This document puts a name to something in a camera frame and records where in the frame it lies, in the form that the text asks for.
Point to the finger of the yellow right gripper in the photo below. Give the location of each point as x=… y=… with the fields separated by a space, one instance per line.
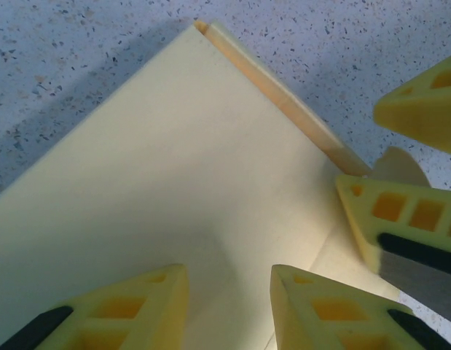
x=360 y=226
x=422 y=116

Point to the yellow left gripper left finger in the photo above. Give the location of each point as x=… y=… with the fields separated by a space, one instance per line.
x=167 y=310

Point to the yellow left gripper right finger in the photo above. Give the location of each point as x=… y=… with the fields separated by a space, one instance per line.
x=301 y=328

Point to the yellow paper box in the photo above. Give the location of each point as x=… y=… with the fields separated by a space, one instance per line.
x=156 y=164

